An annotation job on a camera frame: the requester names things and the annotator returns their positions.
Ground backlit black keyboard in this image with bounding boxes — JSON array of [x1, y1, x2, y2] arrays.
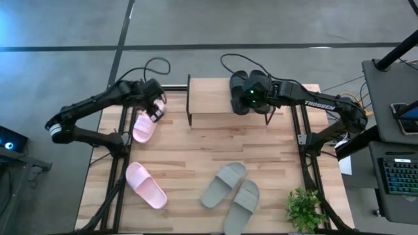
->
[[378, 157, 418, 196]]

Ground grey slide sandal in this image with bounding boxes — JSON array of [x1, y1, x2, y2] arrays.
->
[[223, 180, 261, 235], [200, 162, 248, 209]]

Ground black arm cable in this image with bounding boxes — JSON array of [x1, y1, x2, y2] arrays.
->
[[219, 53, 310, 92], [116, 57, 171, 86]]

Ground smartphone with dark screen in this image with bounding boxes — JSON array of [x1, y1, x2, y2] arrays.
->
[[391, 102, 418, 135]]

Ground yellow cable bundle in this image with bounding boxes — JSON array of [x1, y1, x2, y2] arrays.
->
[[339, 91, 374, 118]]

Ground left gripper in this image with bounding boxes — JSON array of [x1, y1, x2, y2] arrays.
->
[[138, 78, 168, 123]]

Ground black device with blue light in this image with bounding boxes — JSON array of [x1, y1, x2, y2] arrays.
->
[[0, 125, 29, 153]]

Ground black aluminium frame rails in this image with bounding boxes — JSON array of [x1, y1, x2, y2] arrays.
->
[[76, 104, 137, 234], [290, 104, 360, 234]]

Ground white paper sheet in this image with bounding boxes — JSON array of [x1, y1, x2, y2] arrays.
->
[[338, 155, 353, 176]]

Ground dark metal stand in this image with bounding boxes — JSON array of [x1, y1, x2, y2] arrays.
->
[[0, 146, 53, 190]]

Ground black round pole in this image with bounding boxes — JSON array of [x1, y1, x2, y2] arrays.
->
[[374, 29, 418, 71]]

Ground grey side desk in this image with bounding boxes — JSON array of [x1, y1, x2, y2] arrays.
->
[[368, 140, 418, 225], [361, 58, 418, 146]]

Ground wooden shelf with black frame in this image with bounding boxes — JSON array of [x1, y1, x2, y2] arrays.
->
[[185, 74, 323, 127]]

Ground pink slide sandal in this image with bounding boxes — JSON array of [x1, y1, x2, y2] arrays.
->
[[125, 162, 168, 210], [132, 99, 166, 144]]

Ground small green plant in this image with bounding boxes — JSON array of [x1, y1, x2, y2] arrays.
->
[[285, 187, 329, 234]]

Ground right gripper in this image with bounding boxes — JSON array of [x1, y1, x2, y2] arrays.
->
[[241, 75, 285, 110]]

